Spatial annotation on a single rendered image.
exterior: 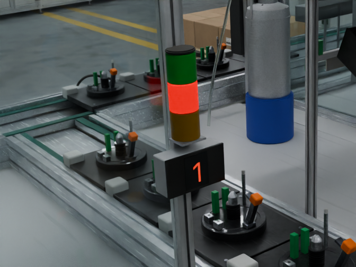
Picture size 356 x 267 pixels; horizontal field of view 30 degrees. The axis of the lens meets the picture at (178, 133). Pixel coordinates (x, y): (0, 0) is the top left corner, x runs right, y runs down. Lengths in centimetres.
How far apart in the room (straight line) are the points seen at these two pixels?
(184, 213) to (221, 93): 137
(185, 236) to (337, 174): 82
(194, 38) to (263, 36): 455
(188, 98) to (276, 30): 101
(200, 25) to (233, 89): 393
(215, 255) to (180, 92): 40
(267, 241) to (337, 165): 67
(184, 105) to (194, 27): 548
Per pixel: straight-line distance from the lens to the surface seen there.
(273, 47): 208
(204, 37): 645
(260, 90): 212
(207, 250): 136
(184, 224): 122
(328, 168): 199
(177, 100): 109
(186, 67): 108
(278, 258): 134
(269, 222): 146
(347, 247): 119
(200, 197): 158
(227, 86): 256
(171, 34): 110
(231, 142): 219
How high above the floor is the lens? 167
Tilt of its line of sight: 21 degrees down
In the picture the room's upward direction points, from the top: 4 degrees counter-clockwise
